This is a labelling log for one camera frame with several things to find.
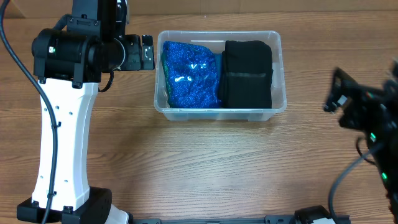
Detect large black garment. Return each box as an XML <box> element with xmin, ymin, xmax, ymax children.
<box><xmin>218</xmin><ymin>40</ymin><xmax>273</xmax><ymax>109</ymax></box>

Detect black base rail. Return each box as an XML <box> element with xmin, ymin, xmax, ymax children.
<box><xmin>132</xmin><ymin>215</ymin><xmax>299</xmax><ymax>224</ymax></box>

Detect blue sequin cloth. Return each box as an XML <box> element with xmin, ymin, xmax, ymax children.
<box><xmin>161</xmin><ymin>41</ymin><xmax>221</xmax><ymax>109</ymax></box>

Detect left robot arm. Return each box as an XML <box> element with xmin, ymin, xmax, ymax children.
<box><xmin>17</xmin><ymin>0</ymin><xmax>154</xmax><ymax>223</ymax></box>

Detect clear plastic storage bin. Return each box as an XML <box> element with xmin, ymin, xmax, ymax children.
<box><xmin>154</xmin><ymin>30</ymin><xmax>287</xmax><ymax>121</ymax></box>

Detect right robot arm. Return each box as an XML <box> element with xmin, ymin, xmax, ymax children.
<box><xmin>289</xmin><ymin>67</ymin><xmax>397</xmax><ymax>224</ymax></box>

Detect blue denim jeans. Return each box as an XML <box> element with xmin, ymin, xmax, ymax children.
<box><xmin>214</xmin><ymin>54</ymin><xmax>222</xmax><ymax>79</ymax></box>

